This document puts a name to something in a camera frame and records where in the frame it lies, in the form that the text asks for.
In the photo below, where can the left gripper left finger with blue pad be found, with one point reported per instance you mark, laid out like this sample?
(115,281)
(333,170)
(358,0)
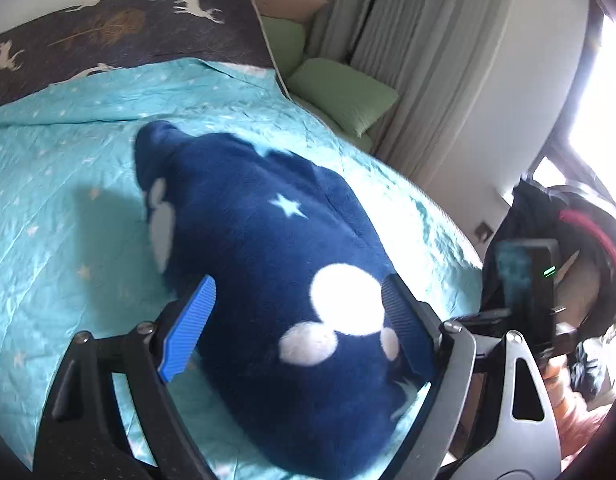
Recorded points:
(81,434)

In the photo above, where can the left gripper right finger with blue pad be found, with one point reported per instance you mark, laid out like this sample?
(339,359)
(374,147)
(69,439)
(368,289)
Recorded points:
(515,427)

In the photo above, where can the navy fleece mouse-print onesie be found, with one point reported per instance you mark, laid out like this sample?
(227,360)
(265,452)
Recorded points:
(298,344)

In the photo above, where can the turquoise star quilt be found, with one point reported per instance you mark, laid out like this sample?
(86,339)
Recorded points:
(74,249)

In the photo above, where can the green pillow front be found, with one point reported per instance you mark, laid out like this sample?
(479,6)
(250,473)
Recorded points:
(353,100)

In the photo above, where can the green pillow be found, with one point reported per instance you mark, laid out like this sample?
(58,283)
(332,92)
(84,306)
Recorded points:
(287,41)
(353,100)

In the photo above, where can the grey pleated curtain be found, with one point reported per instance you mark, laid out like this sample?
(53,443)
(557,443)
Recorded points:
(436,54)

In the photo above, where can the dark deer-print headboard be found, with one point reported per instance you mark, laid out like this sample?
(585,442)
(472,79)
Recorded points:
(110,34)

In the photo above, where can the green pillow back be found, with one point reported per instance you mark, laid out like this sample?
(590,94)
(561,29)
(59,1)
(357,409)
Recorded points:
(287,41)

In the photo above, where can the beige pillow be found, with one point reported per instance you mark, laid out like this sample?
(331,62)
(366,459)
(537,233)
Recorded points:
(298,11)

